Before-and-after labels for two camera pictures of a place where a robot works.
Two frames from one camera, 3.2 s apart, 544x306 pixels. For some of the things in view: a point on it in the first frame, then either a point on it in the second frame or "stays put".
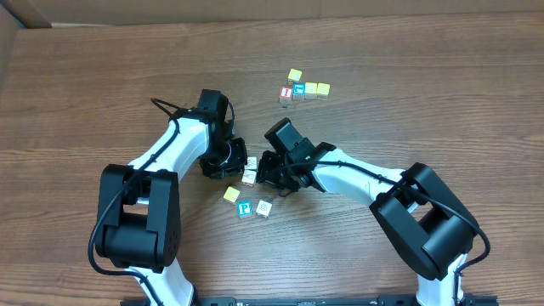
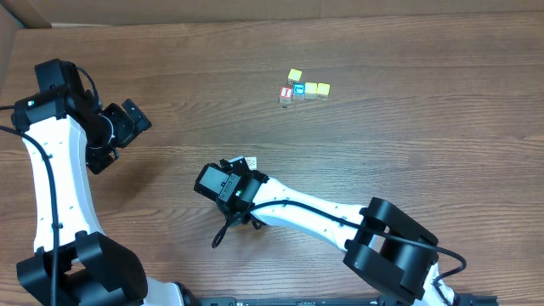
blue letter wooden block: x=298 y=91 stays put
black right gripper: x=269 y=171 to x=237 y=164
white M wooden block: x=252 y=163 stays put
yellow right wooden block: x=323 y=90 stays put
